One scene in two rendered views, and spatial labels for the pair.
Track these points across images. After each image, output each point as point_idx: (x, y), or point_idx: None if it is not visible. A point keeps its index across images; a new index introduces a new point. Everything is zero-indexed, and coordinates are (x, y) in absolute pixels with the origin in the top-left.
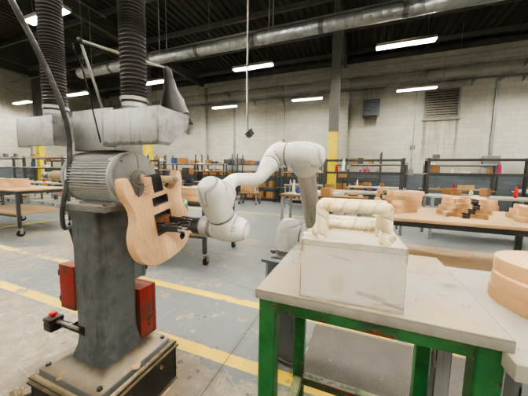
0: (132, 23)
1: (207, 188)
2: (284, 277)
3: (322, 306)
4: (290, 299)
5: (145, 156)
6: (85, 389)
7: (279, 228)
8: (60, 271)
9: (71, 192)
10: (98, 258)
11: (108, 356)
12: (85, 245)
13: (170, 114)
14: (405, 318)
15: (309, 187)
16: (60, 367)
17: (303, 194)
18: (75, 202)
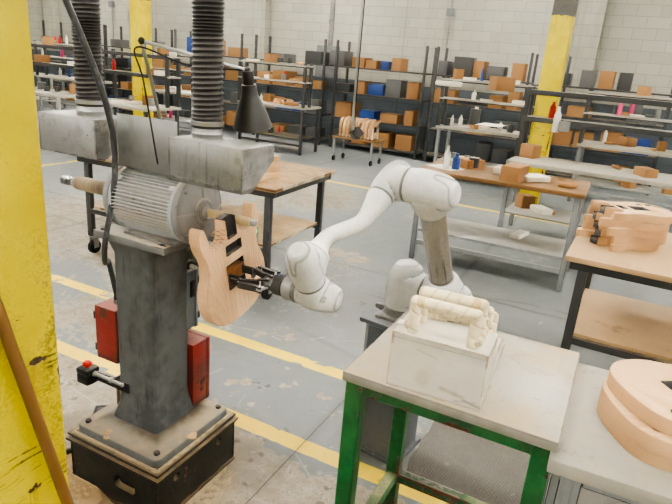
0: (211, 30)
1: (298, 259)
2: (376, 361)
3: (406, 396)
4: (376, 386)
5: None
6: (140, 451)
7: (391, 275)
8: (96, 314)
9: (114, 219)
10: (151, 307)
11: (160, 420)
12: (133, 288)
13: (254, 154)
14: (477, 415)
15: (435, 233)
16: (104, 426)
17: (426, 240)
18: (116, 230)
